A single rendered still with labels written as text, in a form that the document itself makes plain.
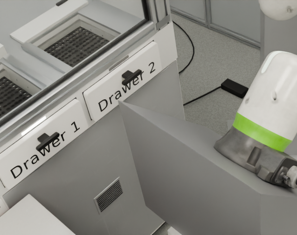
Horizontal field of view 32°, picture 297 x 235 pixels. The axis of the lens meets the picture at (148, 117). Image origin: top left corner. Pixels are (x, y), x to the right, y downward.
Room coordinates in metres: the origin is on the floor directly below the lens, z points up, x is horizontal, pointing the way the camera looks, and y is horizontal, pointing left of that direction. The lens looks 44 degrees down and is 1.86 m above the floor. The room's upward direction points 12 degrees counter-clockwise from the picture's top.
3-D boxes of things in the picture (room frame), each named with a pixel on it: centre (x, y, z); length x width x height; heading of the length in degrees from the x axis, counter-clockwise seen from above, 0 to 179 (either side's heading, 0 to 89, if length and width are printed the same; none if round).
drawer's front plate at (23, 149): (1.01, 0.30, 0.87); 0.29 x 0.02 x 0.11; 127
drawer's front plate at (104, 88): (1.20, 0.05, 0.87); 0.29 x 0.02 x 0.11; 127
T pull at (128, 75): (1.18, 0.03, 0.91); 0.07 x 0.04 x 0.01; 127
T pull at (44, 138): (0.99, 0.28, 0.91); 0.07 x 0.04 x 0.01; 127
